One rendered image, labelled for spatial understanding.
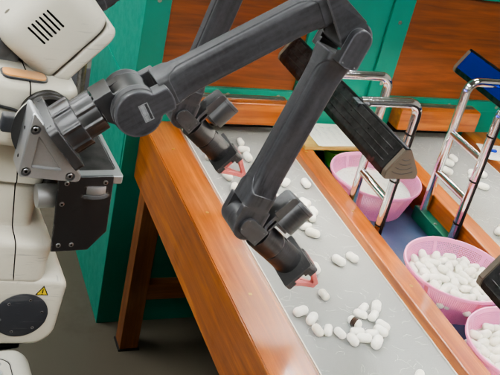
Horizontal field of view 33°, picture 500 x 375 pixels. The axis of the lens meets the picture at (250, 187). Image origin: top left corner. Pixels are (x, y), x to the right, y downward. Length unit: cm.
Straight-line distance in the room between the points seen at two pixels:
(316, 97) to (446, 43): 130
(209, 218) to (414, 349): 56
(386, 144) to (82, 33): 70
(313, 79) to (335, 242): 72
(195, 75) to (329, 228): 88
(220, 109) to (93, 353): 110
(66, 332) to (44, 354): 12
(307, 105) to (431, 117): 130
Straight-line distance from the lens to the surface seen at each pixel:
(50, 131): 129
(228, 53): 135
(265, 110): 242
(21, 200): 159
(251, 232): 150
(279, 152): 146
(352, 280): 195
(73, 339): 275
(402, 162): 175
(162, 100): 131
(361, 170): 221
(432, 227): 235
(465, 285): 210
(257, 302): 175
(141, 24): 228
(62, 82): 143
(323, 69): 143
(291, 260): 159
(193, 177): 214
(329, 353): 172
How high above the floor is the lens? 180
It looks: 29 degrees down
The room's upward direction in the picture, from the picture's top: 13 degrees clockwise
